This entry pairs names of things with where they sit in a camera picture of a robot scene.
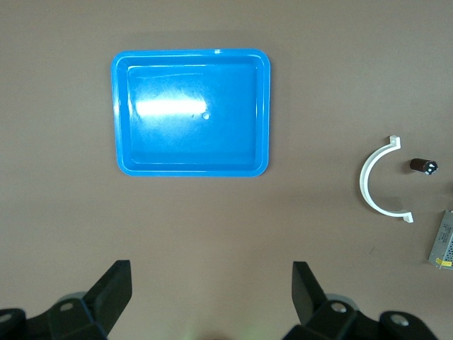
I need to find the blue plastic tray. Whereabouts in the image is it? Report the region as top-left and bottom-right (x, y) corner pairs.
(111, 48), (274, 179)

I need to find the metal mesh power supply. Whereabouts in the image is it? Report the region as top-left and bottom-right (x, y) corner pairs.
(427, 209), (453, 272)

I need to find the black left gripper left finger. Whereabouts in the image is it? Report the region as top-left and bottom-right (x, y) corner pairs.
(45, 260), (133, 340)

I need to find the large white half-ring clamp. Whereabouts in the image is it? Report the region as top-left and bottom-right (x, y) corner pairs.
(359, 135), (415, 224)

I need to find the orange push button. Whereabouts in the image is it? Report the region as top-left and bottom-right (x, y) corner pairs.
(409, 158), (439, 176)

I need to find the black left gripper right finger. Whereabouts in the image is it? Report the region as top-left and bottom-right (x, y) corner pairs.
(285, 261), (382, 340)

